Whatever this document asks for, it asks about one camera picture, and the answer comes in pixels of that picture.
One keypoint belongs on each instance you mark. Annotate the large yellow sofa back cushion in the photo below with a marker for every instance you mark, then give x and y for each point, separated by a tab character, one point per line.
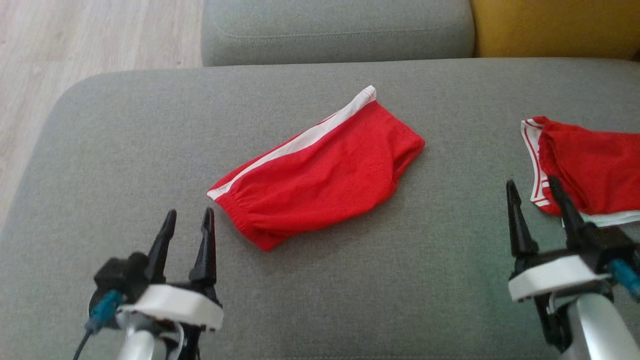
555	25

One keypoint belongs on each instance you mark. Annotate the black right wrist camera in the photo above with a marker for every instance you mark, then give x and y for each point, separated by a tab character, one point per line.
607	245

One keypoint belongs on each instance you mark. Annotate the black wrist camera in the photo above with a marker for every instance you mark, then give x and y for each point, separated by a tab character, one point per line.
120	275
607	245

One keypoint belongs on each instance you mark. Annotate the grey sofa seat cushion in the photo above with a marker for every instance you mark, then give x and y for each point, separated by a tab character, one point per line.
340	25

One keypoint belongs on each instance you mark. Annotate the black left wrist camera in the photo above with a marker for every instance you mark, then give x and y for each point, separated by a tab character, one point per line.
120	275

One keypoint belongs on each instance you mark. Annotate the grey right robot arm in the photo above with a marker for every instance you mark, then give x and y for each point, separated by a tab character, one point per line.
595	330

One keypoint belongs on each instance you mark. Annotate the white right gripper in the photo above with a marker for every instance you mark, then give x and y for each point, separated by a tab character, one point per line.
555	277

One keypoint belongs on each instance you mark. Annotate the red and white jersey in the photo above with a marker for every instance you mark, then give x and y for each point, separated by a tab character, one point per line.
595	165

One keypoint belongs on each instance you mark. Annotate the red shorts with white stripe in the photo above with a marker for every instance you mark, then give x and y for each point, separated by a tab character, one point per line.
325	175

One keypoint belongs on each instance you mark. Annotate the wide grey sofa ottoman cushion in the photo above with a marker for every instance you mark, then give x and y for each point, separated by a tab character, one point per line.
350	300

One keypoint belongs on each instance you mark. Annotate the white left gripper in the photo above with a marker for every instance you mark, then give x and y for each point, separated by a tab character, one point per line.
175	302

